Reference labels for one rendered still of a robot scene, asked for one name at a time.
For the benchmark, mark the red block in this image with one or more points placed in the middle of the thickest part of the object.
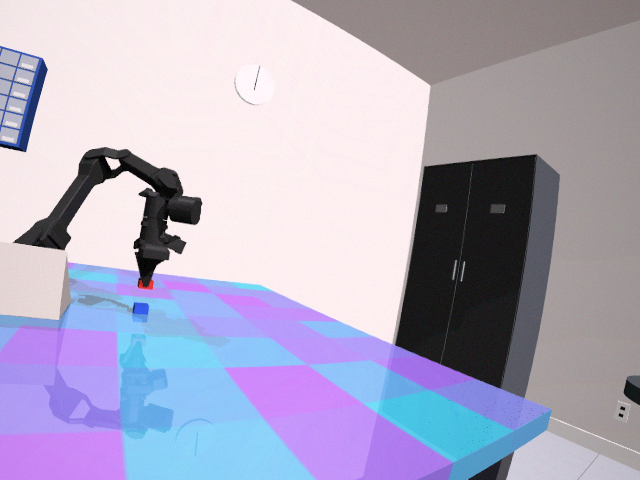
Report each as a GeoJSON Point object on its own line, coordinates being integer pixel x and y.
{"type": "Point", "coordinates": [140, 284]}

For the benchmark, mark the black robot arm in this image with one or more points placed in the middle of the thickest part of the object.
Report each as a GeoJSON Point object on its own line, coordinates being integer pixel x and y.
{"type": "Point", "coordinates": [168, 200]}

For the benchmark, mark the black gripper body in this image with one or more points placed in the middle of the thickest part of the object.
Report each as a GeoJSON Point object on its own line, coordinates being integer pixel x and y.
{"type": "Point", "coordinates": [147, 243]}

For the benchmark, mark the blue block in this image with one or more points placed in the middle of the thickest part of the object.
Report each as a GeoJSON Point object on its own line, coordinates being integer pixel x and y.
{"type": "Point", "coordinates": [140, 308]}

